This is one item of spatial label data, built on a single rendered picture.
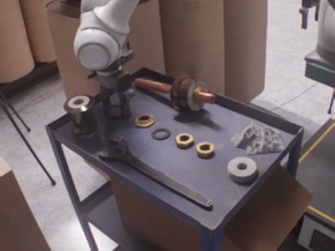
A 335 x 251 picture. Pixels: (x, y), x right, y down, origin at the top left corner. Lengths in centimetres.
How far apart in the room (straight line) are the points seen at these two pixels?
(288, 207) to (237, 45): 134
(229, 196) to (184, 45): 105
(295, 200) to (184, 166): 32
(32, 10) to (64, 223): 178
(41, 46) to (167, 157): 240
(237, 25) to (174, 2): 53
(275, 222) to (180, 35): 108
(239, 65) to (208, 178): 137
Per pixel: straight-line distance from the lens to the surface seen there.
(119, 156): 103
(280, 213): 101
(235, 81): 230
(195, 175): 96
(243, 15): 214
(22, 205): 113
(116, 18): 89
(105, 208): 142
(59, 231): 208
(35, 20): 320
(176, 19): 177
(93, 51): 85
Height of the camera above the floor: 155
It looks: 35 degrees down
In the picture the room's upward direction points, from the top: 5 degrees counter-clockwise
